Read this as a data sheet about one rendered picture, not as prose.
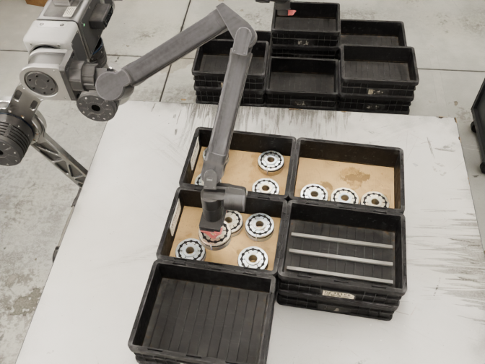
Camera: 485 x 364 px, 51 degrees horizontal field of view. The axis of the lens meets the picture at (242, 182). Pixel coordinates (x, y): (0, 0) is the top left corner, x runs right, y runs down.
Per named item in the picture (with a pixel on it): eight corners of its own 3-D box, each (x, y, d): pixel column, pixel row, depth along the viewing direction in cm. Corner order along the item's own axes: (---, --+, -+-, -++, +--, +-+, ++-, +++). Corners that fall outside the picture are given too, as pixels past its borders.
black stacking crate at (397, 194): (287, 217, 186) (288, 199, 177) (296, 157, 204) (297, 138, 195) (397, 231, 181) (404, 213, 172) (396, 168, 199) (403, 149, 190)
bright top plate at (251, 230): (242, 235, 177) (242, 233, 176) (249, 211, 183) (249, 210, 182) (271, 240, 175) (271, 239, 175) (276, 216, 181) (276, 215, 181)
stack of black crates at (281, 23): (270, 89, 328) (271, 29, 292) (273, 59, 346) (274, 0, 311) (332, 92, 324) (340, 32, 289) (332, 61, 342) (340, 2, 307)
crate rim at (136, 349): (127, 351, 148) (125, 348, 146) (155, 261, 166) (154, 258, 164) (262, 374, 142) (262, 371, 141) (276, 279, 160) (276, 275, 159)
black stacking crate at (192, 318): (134, 362, 155) (126, 349, 146) (160, 276, 173) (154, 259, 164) (262, 383, 150) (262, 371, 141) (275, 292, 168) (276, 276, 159)
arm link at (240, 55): (239, 27, 139) (234, 24, 128) (259, 32, 138) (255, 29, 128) (203, 176, 148) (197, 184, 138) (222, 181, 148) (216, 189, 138)
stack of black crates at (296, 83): (265, 133, 304) (265, 90, 277) (268, 99, 322) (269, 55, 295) (332, 137, 300) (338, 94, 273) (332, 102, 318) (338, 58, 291)
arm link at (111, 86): (237, -4, 137) (232, -10, 127) (261, 41, 139) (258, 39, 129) (103, 80, 145) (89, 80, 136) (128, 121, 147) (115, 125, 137)
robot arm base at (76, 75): (81, 81, 148) (68, 48, 139) (107, 83, 147) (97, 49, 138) (71, 102, 143) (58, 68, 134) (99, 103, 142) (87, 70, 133)
